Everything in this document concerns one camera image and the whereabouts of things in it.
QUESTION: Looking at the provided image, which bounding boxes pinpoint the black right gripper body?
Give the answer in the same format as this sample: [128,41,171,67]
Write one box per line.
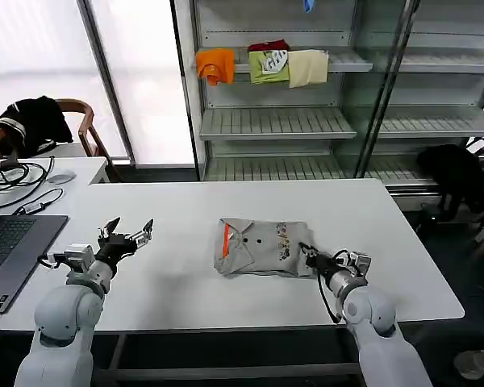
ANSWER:
[305,251,339,280]

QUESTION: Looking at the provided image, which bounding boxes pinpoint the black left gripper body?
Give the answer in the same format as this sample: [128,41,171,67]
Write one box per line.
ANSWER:
[95,233,138,272]

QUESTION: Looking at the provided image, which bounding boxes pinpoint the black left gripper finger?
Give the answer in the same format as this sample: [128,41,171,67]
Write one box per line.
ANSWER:
[129,218,156,248]
[97,216,123,243]

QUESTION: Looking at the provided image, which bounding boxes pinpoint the grey printed polo shirt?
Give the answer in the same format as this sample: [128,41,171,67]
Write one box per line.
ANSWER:
[213,218,318,280]

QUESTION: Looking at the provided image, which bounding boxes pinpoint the white computer mouse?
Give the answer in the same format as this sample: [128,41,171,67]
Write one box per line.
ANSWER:
[48,169,77,185]

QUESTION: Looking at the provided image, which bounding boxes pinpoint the dark grey laptop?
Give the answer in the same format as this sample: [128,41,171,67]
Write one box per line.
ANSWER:
[0,200,70,316]

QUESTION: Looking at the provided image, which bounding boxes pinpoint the brown wooden chair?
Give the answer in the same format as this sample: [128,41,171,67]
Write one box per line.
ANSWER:
[0,98,115,183]

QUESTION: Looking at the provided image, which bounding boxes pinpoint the black jacket with white stripes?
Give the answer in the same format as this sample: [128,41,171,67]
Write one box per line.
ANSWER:
[0,95,75,159]

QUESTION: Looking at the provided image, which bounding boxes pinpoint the white metal shelf with clothes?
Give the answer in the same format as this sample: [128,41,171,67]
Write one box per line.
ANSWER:
[170,0,374,183]

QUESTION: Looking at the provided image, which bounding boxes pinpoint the black garment heap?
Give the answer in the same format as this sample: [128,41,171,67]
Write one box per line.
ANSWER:
[416,144,484,222]

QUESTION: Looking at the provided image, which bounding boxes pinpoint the grey sneaker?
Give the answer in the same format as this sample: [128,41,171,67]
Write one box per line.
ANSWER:
[453,345,484,381]

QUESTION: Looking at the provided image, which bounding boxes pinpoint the grey shelf rack behind glass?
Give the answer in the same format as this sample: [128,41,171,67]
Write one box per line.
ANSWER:
[354,0,484,199]

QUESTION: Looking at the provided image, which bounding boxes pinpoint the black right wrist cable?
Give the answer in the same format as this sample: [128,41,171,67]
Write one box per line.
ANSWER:
[316,273,343,324]

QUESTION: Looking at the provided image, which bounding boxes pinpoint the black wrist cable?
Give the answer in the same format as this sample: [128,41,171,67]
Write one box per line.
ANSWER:
[316,273,343,324]
[37,252,68,270]

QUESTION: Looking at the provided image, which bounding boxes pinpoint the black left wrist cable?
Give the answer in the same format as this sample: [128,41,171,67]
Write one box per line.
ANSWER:
[37,252,68,270]

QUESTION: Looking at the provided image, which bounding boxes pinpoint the black cable with adapter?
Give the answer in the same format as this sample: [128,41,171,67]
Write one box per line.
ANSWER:
[0,186,66,215]

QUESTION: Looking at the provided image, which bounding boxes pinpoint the black coiled cable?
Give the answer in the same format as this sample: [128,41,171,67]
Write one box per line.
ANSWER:
[0,155,56,193]

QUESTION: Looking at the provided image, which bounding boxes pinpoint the grey window frame post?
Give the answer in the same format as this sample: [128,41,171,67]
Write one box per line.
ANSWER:
[76,0,137,167]

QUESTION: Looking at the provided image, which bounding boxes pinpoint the dark metal glass-frame pole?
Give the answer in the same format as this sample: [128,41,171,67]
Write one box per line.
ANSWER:
[352,0,423,181]

